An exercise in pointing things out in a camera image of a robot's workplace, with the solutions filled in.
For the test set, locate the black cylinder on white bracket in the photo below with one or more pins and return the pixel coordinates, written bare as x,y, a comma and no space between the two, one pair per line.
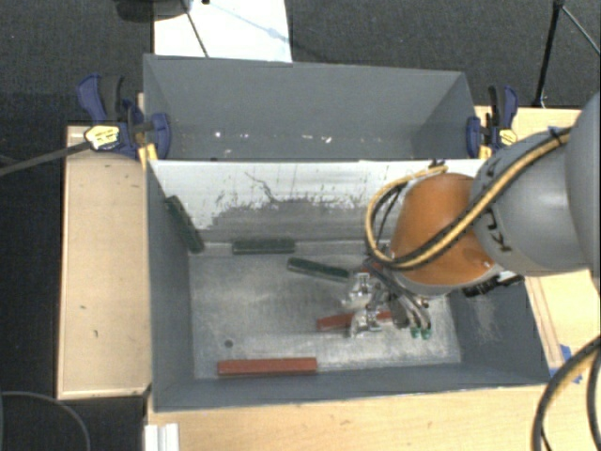
479,290

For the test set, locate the pale wood flat board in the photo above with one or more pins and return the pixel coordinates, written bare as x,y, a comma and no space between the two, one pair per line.
105,261

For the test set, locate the red-brown flat block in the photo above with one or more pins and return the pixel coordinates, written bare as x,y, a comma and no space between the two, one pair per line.
266,366
333,321

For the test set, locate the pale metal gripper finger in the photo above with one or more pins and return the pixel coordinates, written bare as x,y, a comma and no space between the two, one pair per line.
364,324
359,289

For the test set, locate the grey metal bin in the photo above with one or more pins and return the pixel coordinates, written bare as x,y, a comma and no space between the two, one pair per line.
263,299

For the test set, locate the dark green flat block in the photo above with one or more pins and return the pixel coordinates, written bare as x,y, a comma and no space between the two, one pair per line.
184,223
314,269
263,246

